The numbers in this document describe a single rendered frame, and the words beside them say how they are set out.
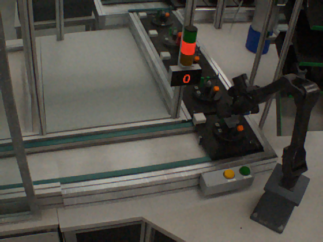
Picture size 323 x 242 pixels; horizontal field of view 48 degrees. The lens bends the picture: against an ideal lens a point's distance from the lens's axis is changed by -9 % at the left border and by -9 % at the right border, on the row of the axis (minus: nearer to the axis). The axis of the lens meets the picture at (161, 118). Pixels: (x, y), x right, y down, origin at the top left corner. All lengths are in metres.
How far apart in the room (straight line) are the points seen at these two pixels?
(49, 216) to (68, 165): 0.23
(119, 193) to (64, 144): 0.32
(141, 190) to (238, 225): 0.40
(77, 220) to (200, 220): 0.46
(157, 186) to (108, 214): 0.21
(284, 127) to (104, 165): 0.79
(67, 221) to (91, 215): 0.10
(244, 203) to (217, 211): 0.13
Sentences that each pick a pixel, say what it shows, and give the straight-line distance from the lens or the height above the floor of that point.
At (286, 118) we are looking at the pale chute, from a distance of 1.73.
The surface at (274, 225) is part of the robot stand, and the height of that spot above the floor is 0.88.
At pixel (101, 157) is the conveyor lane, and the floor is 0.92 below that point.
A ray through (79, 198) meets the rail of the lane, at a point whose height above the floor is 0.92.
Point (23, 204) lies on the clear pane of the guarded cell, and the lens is 1.41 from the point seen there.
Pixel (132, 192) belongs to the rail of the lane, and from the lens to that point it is 1.47.
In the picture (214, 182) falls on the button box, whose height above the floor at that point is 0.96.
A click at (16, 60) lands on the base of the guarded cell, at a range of 2.30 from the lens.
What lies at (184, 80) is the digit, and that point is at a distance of 1.53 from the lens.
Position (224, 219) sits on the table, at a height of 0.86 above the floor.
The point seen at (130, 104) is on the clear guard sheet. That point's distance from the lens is 1.60.
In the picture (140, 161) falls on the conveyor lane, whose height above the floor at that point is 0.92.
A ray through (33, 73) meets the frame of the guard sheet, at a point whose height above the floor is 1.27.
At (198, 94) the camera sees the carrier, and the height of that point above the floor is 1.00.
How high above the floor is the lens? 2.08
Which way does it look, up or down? 41 degrees down
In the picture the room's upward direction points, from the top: 7 degrees clockwise
